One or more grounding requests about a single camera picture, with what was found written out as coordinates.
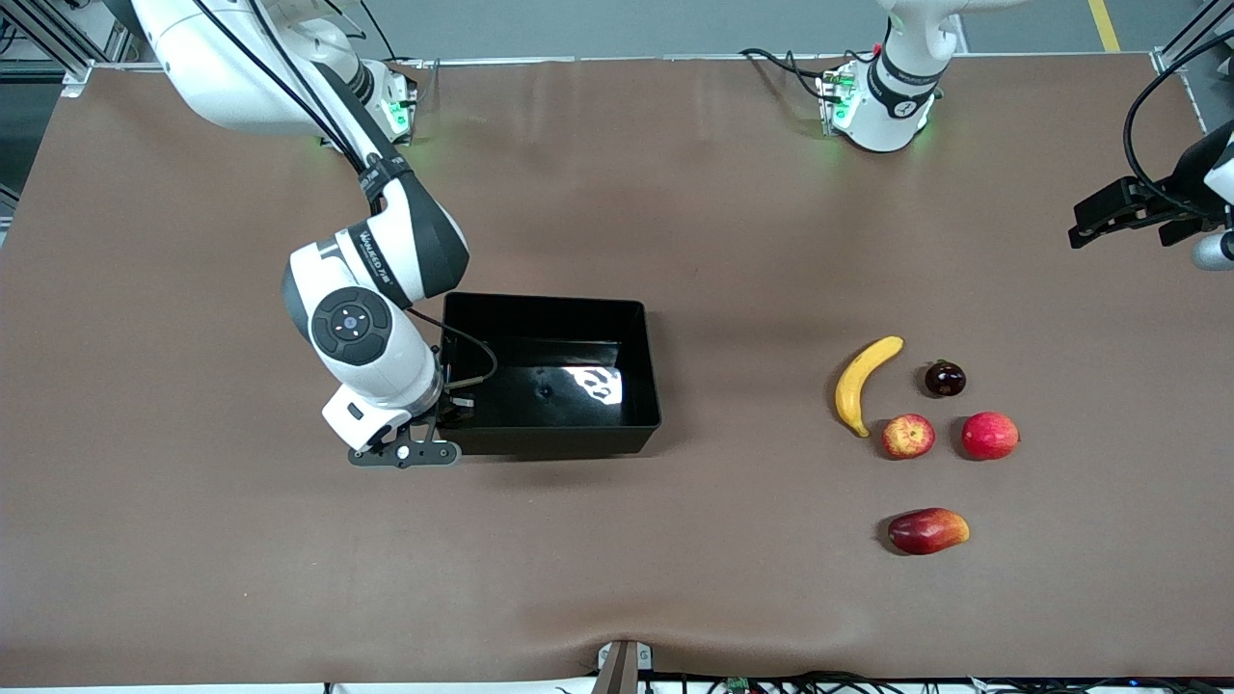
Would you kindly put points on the black plastic tray box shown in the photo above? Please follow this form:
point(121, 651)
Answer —
point(559, 434)

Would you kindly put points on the small green circuit board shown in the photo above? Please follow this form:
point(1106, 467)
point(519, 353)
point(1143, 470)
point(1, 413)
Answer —
point(738, 686)

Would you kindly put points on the yellow banana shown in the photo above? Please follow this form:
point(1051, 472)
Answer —
point(853, 381)

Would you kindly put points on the aluminium frame post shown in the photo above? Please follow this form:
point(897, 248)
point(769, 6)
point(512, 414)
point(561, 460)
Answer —
point(77, 72)
point(1171, 60)

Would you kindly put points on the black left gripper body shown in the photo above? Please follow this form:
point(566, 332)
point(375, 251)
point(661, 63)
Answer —
point(1171, 200)

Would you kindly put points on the brown table mat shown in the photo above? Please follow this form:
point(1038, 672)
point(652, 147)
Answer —
point(289, 559)

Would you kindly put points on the plain red apple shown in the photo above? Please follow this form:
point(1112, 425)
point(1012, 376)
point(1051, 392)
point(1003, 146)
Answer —
point(990, 436)

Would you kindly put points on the metal table edge rail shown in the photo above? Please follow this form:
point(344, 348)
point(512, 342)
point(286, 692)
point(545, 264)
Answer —
point(627, 60)

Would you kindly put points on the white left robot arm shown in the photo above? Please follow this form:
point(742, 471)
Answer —
point(892, 96)

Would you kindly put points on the red mango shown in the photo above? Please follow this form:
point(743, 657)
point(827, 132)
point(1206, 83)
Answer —
point(927, 532)

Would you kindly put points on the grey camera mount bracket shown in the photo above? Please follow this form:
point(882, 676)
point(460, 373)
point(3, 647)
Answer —
point(622, 667)

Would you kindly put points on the dark purple mangosteen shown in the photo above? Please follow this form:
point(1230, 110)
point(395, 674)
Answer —
point(945, 380)

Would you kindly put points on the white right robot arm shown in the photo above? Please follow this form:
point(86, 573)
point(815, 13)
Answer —
point(222, 77)

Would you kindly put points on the yellow red striped apple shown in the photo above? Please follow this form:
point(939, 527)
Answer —
point(909, 437)

